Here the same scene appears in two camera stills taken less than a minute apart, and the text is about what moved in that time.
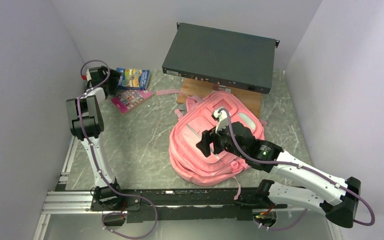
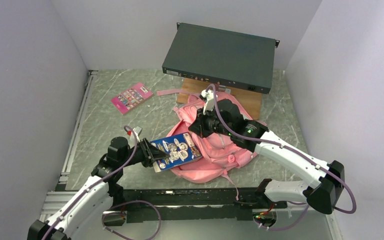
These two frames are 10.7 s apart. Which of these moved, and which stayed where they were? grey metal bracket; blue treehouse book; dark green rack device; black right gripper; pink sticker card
Moved: blue treehouse book; black right gripper
Stayed: pink sticker card; dark green rack device; grey metal bracket
